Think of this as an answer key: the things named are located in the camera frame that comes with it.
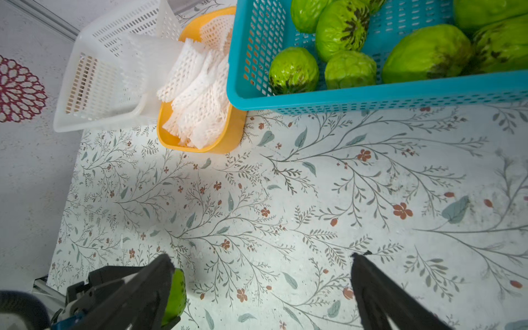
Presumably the green custard apple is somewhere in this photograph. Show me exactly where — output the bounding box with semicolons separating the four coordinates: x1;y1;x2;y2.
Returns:
453;0;527;33
324;51;377;89
382;24;473;84
466;15;527;75
162;268;187;326
290;0;331;34
316;0;371;63
269;47;320;95

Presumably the floral table mat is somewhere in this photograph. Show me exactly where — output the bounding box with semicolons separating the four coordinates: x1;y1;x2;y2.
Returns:
48;101;527;329

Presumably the pile of white foam nets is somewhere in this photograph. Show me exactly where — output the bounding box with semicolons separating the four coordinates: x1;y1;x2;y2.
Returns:
157;15;235;149

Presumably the yellow plastic tray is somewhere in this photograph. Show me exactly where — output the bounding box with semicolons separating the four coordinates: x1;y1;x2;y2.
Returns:
158;7;246;154

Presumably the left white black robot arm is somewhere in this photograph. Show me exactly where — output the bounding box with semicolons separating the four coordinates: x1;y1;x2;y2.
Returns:
1;266;151;329

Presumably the white plastic basket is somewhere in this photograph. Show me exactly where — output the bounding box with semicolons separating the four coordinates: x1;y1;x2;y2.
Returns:
53;1;182;133

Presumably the teal plastic basket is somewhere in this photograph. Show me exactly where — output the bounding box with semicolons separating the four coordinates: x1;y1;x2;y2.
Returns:
227;1;527;115

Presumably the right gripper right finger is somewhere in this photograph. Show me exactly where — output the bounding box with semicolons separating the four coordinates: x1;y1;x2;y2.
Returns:
351;252;449;329

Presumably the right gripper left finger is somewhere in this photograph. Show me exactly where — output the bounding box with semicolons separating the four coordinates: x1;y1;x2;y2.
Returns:
70;254;175;329

